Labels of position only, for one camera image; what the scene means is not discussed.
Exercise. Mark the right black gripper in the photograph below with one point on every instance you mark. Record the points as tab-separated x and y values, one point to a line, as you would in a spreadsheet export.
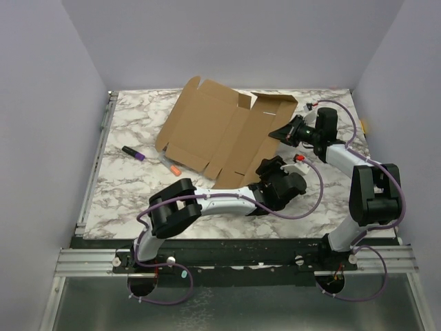
293	129

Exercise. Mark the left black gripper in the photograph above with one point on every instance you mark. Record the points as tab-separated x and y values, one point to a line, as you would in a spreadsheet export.
267	167

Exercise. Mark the brown cardboard box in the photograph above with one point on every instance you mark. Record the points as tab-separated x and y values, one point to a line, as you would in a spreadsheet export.
223	134

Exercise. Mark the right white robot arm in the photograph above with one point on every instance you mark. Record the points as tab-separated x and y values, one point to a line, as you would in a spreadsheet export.
376	200

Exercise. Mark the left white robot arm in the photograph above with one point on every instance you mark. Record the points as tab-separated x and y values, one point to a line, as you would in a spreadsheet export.
173	209

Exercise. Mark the orange capped marker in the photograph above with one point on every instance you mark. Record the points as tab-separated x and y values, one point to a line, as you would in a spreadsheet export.
170	166

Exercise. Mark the purple black highlighter marker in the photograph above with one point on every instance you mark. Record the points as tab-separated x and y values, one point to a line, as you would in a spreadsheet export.
133	153

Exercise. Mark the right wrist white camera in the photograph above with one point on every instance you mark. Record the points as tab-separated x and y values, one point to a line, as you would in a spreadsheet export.
310	113

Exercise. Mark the black metal base rail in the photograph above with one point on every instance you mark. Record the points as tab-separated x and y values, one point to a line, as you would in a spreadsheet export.
179	277

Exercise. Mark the aluminium side rail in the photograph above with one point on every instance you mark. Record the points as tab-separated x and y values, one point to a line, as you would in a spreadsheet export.
96	164

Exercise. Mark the aluminium front extrusion rail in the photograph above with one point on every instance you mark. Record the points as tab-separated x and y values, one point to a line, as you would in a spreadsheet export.
218	257

